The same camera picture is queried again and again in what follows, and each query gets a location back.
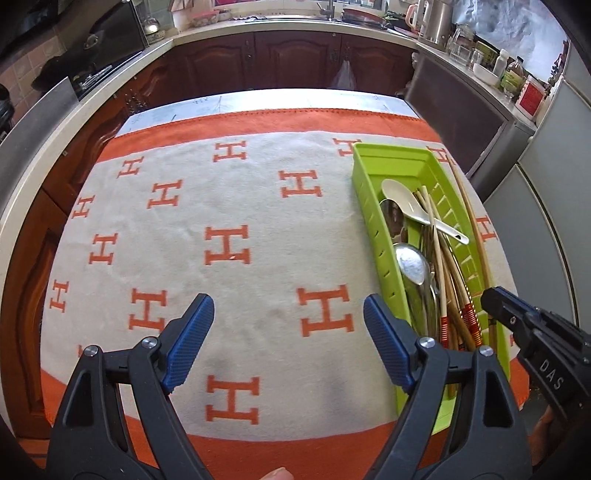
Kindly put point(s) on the white plastic bag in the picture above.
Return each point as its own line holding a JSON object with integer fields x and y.
{"x": 344, "y": 79}

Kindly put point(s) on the grey cabinet doors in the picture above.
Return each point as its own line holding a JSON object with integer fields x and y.
{"x": 541, "y": 209}

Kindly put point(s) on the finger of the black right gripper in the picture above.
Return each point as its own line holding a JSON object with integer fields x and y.
{"x": 521, "y": 318}

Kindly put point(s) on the large steel spoon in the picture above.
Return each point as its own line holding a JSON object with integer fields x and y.
{"x": 419, "y": 289}

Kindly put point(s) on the glass jar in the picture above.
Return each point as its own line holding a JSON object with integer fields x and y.
{"x": 461, "y": 44}

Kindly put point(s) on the dark bamboo chopstick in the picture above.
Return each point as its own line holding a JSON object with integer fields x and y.
{"x": 459, "y": 337}

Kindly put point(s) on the green plastic utensil tray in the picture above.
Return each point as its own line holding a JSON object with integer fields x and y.
{"x": 420, "y": 225}

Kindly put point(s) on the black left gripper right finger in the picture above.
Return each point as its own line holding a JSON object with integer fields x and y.
{"x": 487, "y": 438}

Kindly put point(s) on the orange beige H-pattern cloth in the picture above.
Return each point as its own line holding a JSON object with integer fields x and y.
{"x": 256, "y": 209}

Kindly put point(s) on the pale chopstick red spiral end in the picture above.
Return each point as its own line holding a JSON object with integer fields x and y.
{"x": 461, "y": 295}

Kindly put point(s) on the black gas stove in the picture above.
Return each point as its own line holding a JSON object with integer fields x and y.
{"x": 114, "y": 38}

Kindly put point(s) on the steel kettle pot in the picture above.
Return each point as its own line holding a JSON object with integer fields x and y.
{"x": 434, "y": 21}

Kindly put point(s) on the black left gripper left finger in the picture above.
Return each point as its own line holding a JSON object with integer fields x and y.
{"x": 90, "y": 438}

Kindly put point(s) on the red labelled box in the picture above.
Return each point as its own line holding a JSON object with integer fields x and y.
{"x": 530, "y": 97}

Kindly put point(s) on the white ceramic soup spoon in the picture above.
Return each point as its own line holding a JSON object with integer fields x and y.
{"x": 411, "y": 208}

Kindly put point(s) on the bent-handle steel spoon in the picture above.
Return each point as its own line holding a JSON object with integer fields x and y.
{"x": 395, "y": 221}

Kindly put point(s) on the grey countertop oven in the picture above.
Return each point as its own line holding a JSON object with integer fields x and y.
{"x": 484, "y": 132}

